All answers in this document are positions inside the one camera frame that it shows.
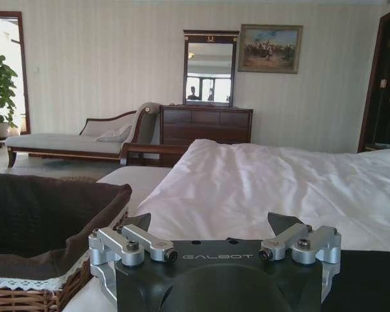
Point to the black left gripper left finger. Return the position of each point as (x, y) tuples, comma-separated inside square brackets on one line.
[(135, 244)]

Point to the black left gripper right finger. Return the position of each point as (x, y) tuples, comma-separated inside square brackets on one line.
[(304, 243)]

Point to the dark wooden bed footboard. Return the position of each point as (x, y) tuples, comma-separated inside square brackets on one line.
[(152, 152)]

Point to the brown basket liner lace trim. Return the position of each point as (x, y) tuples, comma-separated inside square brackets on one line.
[(35, 214)]

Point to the wicker basket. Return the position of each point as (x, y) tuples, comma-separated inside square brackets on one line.
[(26, 299)]

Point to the white upholstered bench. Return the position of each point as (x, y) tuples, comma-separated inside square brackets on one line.
[(130, 180)]

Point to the black garment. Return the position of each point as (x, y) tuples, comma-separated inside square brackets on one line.
[(367, 279)]

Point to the white duvet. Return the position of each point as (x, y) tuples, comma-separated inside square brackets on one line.
[(263, 182)]

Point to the patterned floor rug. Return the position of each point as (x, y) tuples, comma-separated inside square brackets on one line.
[(52, 170)]

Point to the pale cushion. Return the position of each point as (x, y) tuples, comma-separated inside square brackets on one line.
[(115, 134)]

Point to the dark wooden dresser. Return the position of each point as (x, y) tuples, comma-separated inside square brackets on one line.
[(204, 125)]

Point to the wooden framed mirror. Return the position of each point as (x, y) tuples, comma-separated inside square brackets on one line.
[(209, 70)]

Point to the framed landscape painting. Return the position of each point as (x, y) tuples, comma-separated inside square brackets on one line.
[(269, 48)]

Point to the green potted plant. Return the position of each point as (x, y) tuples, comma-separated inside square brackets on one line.
[(3, 84)]

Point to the beige chaise longue wooden frame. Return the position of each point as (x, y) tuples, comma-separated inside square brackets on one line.
[(61, 141)]

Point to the dark wooden door frame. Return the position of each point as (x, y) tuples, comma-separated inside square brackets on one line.
[(25, 71), (372, 84)]

